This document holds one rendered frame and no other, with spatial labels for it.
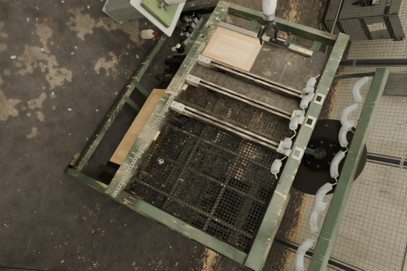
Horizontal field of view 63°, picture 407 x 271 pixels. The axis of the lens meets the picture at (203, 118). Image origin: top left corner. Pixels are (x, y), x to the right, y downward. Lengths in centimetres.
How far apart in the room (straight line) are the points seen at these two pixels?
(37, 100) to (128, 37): 116
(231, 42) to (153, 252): 278
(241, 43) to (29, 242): 273
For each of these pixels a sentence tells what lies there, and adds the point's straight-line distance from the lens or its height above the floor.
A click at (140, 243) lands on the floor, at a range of 439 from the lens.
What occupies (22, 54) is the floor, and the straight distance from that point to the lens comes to 332.
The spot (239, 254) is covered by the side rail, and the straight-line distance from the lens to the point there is 261.
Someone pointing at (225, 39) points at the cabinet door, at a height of 100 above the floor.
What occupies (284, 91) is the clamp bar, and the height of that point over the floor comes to 166.
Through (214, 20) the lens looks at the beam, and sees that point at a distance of 346.
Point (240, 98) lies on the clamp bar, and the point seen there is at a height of 138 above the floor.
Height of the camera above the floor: 315
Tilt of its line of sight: 43 degrees down
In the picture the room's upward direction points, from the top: 98 degrees clockwise
